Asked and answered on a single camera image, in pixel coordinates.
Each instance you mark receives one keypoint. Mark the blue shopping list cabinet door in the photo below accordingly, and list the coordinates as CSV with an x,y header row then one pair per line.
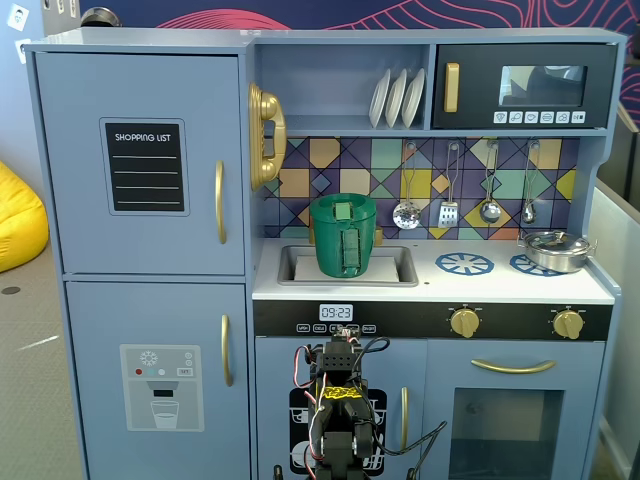
x,y
75,225

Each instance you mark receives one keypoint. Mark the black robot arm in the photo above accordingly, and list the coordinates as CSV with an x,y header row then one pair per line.
x,y
340,360

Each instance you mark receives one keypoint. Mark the blue dishwasher door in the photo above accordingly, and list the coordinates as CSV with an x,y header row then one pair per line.
x,y
272,360

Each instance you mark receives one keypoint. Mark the black toy microwave door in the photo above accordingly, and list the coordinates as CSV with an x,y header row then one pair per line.
x,y
475,85

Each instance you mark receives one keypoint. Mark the blue fridge door water dispenser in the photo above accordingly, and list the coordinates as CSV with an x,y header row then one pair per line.
x,y
210,450

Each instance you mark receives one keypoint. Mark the blue oven door with window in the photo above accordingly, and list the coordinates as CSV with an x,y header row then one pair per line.
x,y
575,360

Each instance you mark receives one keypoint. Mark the green plastic cup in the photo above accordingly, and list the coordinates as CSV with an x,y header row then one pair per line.
x,y
327,240

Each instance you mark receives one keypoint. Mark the grey toy sink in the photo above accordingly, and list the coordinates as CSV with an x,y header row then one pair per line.
x,y
287,265

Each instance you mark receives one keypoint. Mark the gold toy faucet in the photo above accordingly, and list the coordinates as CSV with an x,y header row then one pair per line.
x,y
378,235

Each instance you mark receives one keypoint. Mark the metal slotted skimmer spoon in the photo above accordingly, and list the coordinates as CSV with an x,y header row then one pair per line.
x,y
406,216

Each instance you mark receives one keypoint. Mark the metal slotted spatula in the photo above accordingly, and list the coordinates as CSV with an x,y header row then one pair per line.
x,y
448,215

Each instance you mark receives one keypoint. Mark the gold toy telephone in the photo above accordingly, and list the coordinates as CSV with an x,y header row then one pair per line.
x,y
265,105

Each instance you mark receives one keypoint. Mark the white toy plate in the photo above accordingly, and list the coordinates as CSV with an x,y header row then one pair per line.
x,y
379,97
396,97
414,97

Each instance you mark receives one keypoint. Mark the gold stove knob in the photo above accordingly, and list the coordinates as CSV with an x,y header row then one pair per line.
x,y
567,325
465,323

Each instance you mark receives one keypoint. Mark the metal ladle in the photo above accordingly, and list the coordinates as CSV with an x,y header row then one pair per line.
x,y
490,211

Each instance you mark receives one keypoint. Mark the steel pot with lid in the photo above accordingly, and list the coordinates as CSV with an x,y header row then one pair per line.
x,y
555,252

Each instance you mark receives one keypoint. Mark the blue toy kitchen body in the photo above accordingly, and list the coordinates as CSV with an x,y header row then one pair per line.
x,y
597,175

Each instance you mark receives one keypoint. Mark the yellow beanbag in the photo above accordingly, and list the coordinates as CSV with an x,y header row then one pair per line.
x,y
20,215

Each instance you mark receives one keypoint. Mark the grey office partition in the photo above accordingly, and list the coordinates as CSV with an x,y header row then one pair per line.
x,y
620,160

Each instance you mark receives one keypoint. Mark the white wall outlet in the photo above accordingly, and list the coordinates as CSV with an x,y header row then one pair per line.
x,y
21,52
17,16

